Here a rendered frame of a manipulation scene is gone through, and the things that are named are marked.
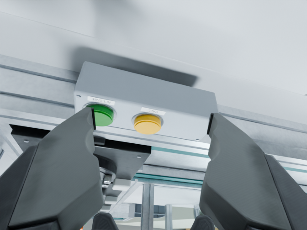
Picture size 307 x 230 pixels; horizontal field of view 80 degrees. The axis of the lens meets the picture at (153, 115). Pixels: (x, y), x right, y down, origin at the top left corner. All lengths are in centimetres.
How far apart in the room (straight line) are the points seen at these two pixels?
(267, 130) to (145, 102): 30
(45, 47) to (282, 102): 46
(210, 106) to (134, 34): 16
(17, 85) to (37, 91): 3
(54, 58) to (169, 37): 19
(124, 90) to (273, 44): 23
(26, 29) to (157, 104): 22
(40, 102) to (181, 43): 23
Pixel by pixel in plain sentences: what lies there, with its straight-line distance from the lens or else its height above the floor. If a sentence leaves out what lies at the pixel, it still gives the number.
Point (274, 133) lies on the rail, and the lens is 48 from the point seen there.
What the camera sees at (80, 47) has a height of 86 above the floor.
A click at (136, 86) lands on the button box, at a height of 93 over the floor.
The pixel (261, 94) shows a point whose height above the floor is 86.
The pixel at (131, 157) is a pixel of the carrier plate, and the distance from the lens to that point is 38.
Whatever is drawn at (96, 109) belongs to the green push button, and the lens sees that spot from 25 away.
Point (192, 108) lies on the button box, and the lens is 28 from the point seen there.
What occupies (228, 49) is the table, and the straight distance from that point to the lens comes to 33.
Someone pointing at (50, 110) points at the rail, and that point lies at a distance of 32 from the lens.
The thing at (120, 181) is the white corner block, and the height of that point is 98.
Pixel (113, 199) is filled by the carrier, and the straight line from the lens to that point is 79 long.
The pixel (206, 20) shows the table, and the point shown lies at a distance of 29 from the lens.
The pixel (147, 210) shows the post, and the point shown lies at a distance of 61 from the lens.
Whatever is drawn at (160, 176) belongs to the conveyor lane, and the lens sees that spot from 58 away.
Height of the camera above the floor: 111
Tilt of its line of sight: 34 degrees down
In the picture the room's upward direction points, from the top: 178 degrees counter-clockwise
